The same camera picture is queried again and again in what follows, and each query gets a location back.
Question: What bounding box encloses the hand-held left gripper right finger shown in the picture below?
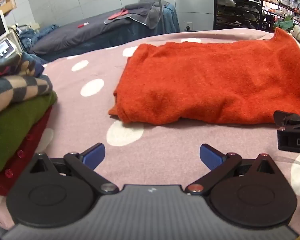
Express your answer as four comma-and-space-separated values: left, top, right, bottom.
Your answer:
185, 144, 284, 195

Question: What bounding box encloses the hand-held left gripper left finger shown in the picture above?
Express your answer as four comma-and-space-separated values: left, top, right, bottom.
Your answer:
22, 142, 118, 194

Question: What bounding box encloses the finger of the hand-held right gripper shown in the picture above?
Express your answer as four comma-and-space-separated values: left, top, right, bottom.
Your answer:
273, 110, 300, 129

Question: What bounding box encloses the orange knit sweater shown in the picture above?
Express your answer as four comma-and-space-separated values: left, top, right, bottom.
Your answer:
108, 27, 300, 126

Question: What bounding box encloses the pink polka dot blanket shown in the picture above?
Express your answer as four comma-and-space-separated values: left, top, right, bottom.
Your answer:
0, 27, 300, 230

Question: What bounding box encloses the folded red cardigan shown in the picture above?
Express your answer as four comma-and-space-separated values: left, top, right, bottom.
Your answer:
0, 106, 53, 196

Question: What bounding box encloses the folded green sweater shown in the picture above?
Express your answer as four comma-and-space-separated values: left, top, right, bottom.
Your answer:
0, 90, 58, 173

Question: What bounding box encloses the green leafy plant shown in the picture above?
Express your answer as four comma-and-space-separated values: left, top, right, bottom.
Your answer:
274, 15, 294, 32

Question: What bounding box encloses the folded checkered sweater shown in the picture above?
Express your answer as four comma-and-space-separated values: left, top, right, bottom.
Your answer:
0, 74, 53, 119

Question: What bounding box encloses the folded multicoloured patterned garment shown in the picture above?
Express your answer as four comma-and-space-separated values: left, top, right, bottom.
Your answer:
0, 52, 46, 78

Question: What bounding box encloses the black shelving rack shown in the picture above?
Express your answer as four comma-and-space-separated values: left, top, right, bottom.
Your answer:
213, 0, 266, 32

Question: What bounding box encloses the dark grey massage bed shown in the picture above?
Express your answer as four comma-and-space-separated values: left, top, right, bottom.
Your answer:
27, 2, 181, 63

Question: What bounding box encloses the crumpled blue denim cloth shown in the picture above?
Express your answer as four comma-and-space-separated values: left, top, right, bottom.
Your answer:
19, 24, 60, 53

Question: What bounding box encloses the grey device with display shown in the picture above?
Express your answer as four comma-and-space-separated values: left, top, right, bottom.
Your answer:
0, 37, 22, 66

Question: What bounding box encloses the red cloth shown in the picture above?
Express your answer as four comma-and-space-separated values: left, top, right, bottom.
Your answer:
107, 8, 129, 21

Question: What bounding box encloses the grey towel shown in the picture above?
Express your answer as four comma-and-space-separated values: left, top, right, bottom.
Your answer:
104, 0, 169, 29

